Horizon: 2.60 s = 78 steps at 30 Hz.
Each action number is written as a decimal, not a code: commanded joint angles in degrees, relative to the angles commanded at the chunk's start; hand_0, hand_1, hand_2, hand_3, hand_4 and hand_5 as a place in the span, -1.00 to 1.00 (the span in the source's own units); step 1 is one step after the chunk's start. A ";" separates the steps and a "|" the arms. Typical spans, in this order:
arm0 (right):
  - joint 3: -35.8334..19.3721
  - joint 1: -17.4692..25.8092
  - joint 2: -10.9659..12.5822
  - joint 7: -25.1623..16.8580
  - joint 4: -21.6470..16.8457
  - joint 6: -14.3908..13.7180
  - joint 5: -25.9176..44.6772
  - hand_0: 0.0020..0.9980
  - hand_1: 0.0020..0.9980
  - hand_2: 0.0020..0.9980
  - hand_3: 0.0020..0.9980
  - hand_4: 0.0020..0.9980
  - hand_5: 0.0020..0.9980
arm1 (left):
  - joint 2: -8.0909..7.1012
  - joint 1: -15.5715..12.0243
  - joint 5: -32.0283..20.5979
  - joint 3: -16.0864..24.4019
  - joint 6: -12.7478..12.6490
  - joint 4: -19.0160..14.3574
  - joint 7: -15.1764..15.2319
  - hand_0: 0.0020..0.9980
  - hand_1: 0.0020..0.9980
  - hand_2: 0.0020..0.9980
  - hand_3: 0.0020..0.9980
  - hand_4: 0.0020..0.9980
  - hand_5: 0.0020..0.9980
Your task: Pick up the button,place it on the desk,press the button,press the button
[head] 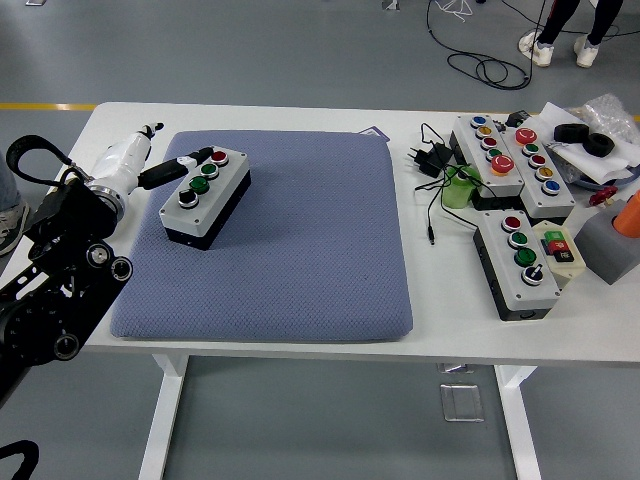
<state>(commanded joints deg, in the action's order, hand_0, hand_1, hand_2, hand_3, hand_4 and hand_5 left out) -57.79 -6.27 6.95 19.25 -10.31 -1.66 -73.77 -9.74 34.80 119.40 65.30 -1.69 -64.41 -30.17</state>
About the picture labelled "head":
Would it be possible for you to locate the orange cylinder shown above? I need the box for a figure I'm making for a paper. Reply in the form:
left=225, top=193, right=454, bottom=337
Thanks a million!
left=613, top=188, right=640, bottom=240

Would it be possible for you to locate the black power adapter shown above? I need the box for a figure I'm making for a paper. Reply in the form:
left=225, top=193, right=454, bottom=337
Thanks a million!
left=403, top=142, right=455, bottom=177

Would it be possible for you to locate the black floor cable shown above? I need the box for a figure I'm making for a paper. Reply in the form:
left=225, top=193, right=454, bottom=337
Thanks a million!
left=424, top=0, right=534, bottom=92

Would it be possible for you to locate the white table leg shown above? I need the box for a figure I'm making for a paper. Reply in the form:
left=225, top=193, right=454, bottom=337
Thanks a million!
left=494, top=364, right=544, bottom=480
left=138, top=353, right=190, bottom=480

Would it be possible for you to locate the blue-grey fabric mat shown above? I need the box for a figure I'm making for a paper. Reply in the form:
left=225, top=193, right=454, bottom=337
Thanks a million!
left=108, top=130, right=415, bottom=344

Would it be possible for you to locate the clear bubble wrap bag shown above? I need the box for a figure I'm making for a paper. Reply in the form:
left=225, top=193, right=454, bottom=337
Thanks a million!
left=567, top=92, right=640, bottom=169

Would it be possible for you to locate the blue-grey round rim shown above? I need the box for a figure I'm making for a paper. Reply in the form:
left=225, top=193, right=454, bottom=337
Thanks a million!
left=569, top=167, right=640, bottom=190

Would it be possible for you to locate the red valve knob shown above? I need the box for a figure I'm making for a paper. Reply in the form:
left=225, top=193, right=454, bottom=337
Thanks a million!
left=588, top=185, right=620, bottom=207

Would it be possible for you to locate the grey five-button control box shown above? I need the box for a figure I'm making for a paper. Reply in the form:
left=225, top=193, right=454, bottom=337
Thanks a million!
left=499, top=125, right=577, bottom=221
left=448, top=114, right=526, bottom=211

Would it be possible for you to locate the cream three-button switch box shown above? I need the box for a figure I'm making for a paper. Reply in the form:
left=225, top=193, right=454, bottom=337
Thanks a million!
left=530, top=219, right=586, bottom=290

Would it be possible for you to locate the black foam ring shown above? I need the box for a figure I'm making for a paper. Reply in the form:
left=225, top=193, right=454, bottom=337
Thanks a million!
left=583, top=131, right=616, bottom=157
left=552, top=122, right=591, bottom=143

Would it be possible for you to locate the white paper sheet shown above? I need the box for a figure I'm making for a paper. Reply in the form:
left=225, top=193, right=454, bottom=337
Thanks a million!
left=537, top=101, right=640, bottom=182

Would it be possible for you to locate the purple-edged card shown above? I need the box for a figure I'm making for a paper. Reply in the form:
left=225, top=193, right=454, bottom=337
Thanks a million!
left=357, top=124, right=391, bottom=144

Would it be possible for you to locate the grey four-button control box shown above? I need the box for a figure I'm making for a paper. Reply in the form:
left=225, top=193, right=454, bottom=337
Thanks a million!
left=472, top=209, right=562, bottom=322
left=158, top=147, right=250, bottom=252

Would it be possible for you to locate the white floor cord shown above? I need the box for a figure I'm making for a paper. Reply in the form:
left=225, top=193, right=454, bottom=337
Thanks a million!
left=433, top=0, right=474, bottom=24

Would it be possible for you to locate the black adapter cable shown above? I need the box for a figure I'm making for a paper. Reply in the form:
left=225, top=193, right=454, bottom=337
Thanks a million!
left=413, top=122, right=485, bottom=247

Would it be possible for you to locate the person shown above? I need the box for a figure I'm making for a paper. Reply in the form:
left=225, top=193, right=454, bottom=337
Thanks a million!
left=517, top=0, right=626, bottom=69
left=0, top=159, right=32, bottom=257

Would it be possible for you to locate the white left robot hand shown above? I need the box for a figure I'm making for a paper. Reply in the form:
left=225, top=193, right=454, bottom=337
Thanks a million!
left=89, top=121, right=215, bottom=194

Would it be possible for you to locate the grey foam block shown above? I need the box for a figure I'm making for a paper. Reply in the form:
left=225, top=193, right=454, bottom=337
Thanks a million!
left=573, top=197, right=640, bottom=286

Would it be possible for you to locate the green plastic cylinder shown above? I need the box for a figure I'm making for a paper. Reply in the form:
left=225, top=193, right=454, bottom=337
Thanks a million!
left=440, top=164, right=482, bottom=210

